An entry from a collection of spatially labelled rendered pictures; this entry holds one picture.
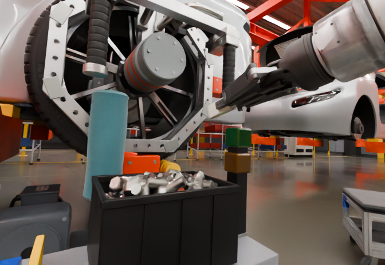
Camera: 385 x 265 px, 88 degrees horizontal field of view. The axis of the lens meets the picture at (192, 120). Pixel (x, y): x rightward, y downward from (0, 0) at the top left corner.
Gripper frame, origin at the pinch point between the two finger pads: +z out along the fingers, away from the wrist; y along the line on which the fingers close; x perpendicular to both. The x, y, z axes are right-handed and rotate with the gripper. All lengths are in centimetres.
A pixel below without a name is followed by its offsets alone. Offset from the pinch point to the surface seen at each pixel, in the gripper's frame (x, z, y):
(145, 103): -33, 75, -17
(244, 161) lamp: 11.8, -1.8, -2.1
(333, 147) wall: -80, 416, -1357
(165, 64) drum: -16.3, 12.4, 5.0
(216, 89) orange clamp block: -20.0, 23.5, -24.8
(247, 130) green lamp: 5.9, -3.4, -2.7
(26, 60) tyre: -23, 37, 35
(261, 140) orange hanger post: -57, 243, -381
